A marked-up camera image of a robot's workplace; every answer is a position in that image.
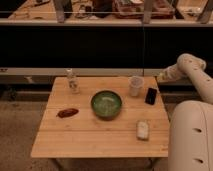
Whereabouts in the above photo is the yellowish foam arm tip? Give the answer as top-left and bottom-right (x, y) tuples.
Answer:
(157, 65), (179, 82)

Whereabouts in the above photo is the black eraser block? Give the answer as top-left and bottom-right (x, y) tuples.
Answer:
(145, 88), (157, 105)

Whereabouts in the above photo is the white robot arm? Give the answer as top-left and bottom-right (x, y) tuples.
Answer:
(157, 53), (213, 171)

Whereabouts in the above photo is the translucent plastic cup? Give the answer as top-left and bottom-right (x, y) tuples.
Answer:
(129, 76), (143, 97)

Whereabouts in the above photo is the white rectangular sponge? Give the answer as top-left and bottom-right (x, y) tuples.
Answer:
(137, 121), (149, 140)

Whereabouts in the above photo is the green ceramic bowl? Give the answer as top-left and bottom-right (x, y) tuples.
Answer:
(90, 90), (122, 120)

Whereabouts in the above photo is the wooden folding table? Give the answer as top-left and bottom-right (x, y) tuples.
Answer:
(30, 76), (171, 171)

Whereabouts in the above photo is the small clear plastic bottle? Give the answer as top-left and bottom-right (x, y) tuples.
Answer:
(67, 68), (79, 94)

